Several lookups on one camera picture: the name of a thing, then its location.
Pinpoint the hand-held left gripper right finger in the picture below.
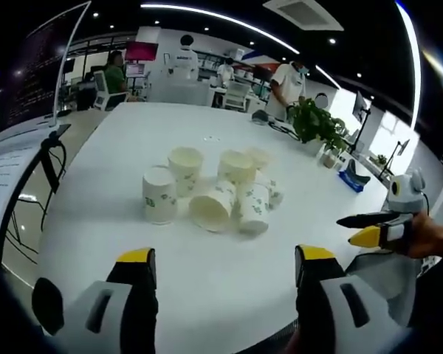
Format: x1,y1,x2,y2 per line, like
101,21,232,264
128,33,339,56
294,243,411,354

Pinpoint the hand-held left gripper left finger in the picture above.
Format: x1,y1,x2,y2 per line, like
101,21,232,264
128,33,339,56
64,247,159,354

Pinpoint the cluster of printed paper cups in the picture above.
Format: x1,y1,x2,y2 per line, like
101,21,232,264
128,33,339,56
142,146,284,235

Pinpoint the person's right hand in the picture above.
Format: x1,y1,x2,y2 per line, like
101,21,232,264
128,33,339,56
405,212,443,260

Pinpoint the blue tissue box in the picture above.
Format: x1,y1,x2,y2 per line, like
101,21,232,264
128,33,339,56
337,159,371,193

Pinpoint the dark rounded object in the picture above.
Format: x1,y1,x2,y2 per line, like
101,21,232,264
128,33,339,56
32,277,65,337

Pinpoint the black monitor on stand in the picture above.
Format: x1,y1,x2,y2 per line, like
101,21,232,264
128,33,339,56
351,90,373,152

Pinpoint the green potted plant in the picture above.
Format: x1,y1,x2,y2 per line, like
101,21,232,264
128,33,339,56
289,97,350,156

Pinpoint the white table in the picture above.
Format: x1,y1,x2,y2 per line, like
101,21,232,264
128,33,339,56
36,101,389,354

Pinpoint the black device on table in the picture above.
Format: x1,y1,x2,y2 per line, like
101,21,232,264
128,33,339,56
251,109,271,127

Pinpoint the white office chair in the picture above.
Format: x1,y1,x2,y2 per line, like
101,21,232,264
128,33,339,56
224,81,250,112
93,69,129,112

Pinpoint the ceiling air vent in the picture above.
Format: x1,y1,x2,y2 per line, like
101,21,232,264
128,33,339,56
262,0,345,32

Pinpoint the large white-framed monitor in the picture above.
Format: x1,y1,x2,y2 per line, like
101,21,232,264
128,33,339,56
0,1,92,138

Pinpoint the pink screen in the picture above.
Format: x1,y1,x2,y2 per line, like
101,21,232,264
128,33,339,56
125,41,159,62

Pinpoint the black chair frame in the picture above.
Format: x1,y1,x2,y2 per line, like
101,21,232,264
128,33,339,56
0,136,68,267

